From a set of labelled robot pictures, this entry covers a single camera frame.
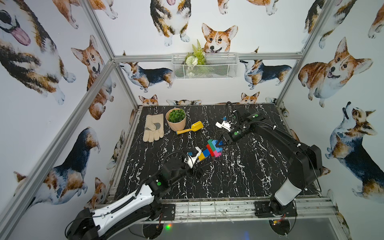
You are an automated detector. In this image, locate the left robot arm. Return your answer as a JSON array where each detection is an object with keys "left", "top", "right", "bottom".
[{"left": 65, "top": 147, "right": 203, "bottom": 240}]

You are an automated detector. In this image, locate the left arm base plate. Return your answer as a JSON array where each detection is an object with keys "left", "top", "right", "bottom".
[{"left": 149, "top": 204, "right": 176, "bottom": 222}]

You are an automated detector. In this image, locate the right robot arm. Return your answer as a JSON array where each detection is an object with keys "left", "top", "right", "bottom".
[{"left": 216, "top": 110, "right": 323, "bottom": 209}]

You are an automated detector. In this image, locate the green long lego brick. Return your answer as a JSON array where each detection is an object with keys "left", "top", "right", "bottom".
[{"left": 208, "top": 140, "right": 215, "bottom": 151}]

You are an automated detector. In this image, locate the green fern with white flower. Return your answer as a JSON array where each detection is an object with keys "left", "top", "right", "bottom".
[{"left": 184, "top": 41, "right": 207, "bottom": 78}]

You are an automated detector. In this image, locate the white wire basket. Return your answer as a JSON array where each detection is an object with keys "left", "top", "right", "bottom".
[{"left": 172, "top": 53, "right": 240, "bottom": 80}]

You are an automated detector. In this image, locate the aluminium front rail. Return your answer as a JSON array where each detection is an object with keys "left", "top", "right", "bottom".
[{"left": 89, "top": 200, "right": 338, "bottom": 226}]

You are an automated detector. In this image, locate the yellow small lego brick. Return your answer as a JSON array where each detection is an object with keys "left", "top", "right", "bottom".
[{"left": 198, "top": 153, "right": 206, "bottom": 162}]

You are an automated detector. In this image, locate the light blue long lego brick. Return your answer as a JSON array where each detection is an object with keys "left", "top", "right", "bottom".
[{"left": 212, "top": 140, "right": 223, "bottom": 153}]

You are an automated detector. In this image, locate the blue small lego brick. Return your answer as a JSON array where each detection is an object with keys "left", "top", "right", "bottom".
[{"left": 202, "top": 149, "right": 211, "bottom": 158}]

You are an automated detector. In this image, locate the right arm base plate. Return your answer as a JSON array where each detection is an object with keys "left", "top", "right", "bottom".
[{"left": 254, "top": 201, "right": 297, "bottom": 218}]

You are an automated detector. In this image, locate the red long lego brick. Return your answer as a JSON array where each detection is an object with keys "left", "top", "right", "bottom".
[{"left": 207, "top": 144, "right": 215, "bottom": 157}]

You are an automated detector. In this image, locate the beige work glove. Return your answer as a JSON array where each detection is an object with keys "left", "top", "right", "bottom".
[{"left": 143, "top": 114, "right": 164, "bottom": 143}]

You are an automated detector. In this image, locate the pink small lego brick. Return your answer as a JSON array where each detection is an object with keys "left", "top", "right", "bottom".
[{"left": 214, "top": 151, "right": 222, "bottom": 158}]

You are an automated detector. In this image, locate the yellow toy shovel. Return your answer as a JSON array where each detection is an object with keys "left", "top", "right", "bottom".
[{"left": 177, "top": 121, "right": 204, "bottom": 135}]

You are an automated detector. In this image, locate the pink pot with green plant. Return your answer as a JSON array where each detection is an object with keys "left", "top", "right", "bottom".
[{"left": 166, "top": 108, "right": 187, "bottom": 132}]

